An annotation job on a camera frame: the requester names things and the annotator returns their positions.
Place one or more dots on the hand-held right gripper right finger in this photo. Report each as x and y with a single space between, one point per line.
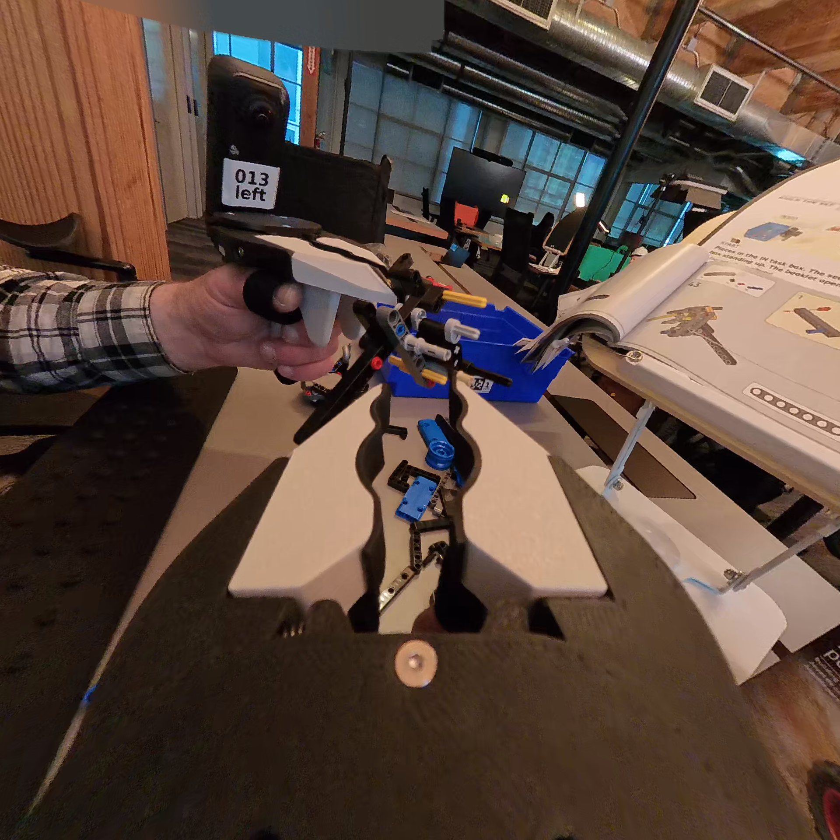
531 525

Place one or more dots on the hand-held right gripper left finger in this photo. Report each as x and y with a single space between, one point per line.
302 525

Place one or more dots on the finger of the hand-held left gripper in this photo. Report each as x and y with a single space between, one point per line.
358 248
328 269

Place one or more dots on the toy brick assembly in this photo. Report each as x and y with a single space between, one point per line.
407 289

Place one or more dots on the instruction booklet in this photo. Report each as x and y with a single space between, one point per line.
722 315

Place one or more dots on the person's left forearm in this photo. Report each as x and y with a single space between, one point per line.
72 328

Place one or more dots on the grey desk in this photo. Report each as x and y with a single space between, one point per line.
249 420

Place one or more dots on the person's left hand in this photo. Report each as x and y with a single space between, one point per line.
203 321

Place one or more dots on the heap of black blue beams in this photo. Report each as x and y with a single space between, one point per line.
420 525

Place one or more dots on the blue flat toy panel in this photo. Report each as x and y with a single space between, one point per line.
417 499

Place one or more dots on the blue toy wheel hub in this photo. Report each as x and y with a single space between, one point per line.
436 453

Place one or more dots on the white book stand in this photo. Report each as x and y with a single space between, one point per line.
656 525

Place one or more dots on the black computer monitor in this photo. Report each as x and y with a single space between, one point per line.
485 180

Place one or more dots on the blue storage bin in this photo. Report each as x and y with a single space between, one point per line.
512 354

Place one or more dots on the black dotted floor mat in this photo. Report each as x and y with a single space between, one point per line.
79 525

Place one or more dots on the black chair armrest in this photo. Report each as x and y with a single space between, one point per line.
39 233

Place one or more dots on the black pole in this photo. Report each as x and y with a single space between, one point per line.
634 131

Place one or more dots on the white air vent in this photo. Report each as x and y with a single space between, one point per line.
722 92

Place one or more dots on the silver air duct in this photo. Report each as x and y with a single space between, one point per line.
590 33

